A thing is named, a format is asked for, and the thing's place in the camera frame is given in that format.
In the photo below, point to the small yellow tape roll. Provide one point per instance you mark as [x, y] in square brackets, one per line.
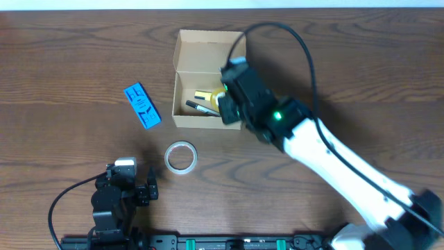
[215, 96]

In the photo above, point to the large clear tape roll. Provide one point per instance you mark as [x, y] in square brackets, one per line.
[181, 158]

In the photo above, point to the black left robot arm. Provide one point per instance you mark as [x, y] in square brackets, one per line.
[116, 232]

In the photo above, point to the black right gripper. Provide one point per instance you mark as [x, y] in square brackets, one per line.
[227, 116]

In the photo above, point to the black and white marker pen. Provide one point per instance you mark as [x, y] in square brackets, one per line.
[202, 109]

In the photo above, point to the yellow and black marker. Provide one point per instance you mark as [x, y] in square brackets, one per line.
[206, 96]

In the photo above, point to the blue plastic tape dispenser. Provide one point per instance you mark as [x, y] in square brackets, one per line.
[143, 105]

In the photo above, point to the open cardboard box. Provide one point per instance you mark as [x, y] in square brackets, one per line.
[197, 60]

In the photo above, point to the black mounting rail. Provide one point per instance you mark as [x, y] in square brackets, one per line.
[172, 242]

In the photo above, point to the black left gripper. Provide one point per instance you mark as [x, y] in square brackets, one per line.
[152, 191]

